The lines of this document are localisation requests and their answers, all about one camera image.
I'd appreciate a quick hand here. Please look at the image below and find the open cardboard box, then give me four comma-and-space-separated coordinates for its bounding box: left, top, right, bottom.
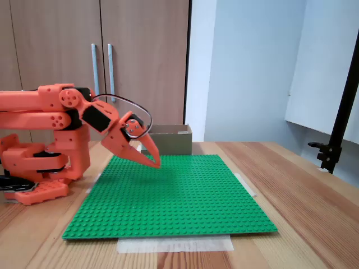
140, 124, 194, 155

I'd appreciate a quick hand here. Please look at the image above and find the green lego baseplate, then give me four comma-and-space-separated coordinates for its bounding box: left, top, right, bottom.
61, 154, 278, 240

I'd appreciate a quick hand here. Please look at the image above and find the masking tape strip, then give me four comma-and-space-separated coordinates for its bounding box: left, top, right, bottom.
85, 173, 102, 194
234, 173, 257, 197
116, 234, 235, 254

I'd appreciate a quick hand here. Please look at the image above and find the brown wooden cabinet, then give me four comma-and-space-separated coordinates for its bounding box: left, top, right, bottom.
0, 0, 192, 142

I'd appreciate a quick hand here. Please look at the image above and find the black table clamp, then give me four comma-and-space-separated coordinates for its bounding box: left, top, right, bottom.
0, 175, 39, 193

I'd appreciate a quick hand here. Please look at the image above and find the thin gripper motor cable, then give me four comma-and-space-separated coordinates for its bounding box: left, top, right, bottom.
91, 94, 153, 140

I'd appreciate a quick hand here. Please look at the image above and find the metal cabinet handle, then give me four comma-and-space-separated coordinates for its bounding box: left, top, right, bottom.
90, 43, 100, 96
107, 43, 117, 103

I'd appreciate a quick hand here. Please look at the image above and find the white wall panel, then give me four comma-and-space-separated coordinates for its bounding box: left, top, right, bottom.
284, 0, 359, 145

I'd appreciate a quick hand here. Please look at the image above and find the black camera stand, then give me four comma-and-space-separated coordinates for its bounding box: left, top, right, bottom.
307, 16, 359, 175

